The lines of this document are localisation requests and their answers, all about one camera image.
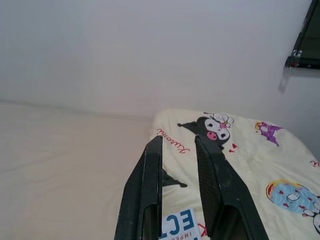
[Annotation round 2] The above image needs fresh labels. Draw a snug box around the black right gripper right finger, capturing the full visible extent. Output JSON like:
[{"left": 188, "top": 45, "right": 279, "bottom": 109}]
[{"left": 194, "top": 134, "right": 270, "bottom": 240}]

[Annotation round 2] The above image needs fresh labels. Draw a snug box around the bed with cream sheet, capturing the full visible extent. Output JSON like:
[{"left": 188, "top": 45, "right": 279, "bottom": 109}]
[{"left": 0, "top": 101, "right": 161, "bottom": 240}]

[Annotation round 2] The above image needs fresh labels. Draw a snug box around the black window frame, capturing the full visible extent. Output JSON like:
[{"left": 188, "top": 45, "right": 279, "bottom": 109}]
[{"left": 284, "top": 0, "right": 320, "bottom": 69}]

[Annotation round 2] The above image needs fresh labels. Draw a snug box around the cream cartoon print quilt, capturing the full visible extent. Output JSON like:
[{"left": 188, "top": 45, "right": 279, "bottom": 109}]
[{"left": 151, "top": 107, "right": 320, "bottom": 240}]

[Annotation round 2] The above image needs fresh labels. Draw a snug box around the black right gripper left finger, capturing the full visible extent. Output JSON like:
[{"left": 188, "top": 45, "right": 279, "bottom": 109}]
[{"left": 114, "top": 136, "right": 164, "bottom": 240}]

